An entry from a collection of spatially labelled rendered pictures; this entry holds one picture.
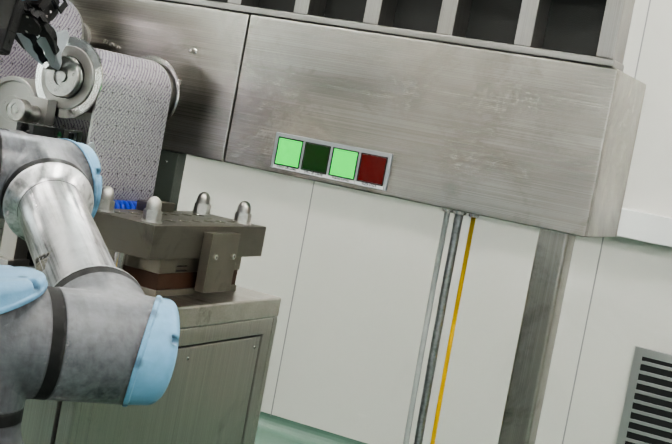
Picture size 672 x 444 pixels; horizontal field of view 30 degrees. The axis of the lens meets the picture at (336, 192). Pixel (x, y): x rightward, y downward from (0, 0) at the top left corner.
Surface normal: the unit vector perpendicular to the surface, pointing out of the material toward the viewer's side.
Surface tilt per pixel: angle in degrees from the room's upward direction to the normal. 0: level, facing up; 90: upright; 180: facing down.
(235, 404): 90
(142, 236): 90
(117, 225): 90
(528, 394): 90
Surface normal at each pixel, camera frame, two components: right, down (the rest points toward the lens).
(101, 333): 0.48, -0.33
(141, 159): 0.89, 0.18
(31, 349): 0.46, 0.08
